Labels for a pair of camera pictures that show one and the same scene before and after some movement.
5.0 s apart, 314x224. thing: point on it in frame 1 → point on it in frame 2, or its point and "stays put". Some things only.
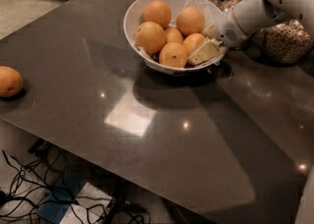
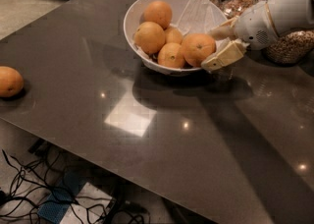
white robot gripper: [225, 28] → [254, 27]
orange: [173, 54] stays put
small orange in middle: [173, 34] stays put
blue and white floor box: [76, 200] stays put
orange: [11, 82] stays put
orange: [190, 21] → [196, 47]
